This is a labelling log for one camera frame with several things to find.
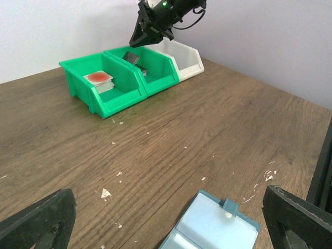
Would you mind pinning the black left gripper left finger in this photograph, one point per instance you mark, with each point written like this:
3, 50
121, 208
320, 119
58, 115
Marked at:
47, 223

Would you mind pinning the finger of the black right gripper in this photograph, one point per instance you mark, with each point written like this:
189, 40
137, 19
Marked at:
153, 40
139, 36

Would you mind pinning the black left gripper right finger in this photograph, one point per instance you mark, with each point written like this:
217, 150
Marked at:
293, 222

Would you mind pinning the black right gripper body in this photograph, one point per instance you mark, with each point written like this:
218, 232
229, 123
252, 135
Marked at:
158, 21

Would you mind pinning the black VIP credit card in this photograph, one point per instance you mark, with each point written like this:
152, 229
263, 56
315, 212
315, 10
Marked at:
131, 58

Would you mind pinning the blue card holder wallet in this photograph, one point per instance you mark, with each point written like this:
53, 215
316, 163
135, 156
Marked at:
209, 222

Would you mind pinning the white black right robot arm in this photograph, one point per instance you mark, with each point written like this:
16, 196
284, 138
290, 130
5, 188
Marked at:
184, 7

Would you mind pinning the black VIP card stack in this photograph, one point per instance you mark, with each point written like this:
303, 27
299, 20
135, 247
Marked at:
143, 70

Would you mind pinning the red circles card stack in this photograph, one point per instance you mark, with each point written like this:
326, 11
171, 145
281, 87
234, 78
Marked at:
101, 80

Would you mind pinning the right green plastic bin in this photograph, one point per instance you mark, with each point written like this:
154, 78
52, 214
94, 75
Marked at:
161, 71

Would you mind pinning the green plastic bin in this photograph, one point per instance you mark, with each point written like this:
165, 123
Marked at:
161, 71
128, 89

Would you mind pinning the white plastic bin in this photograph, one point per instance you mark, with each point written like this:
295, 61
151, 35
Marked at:
186, 60

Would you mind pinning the left green plastic bin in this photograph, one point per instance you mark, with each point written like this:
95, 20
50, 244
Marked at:
128, 89

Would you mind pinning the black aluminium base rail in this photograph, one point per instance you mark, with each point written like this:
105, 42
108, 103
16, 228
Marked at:
319, 193

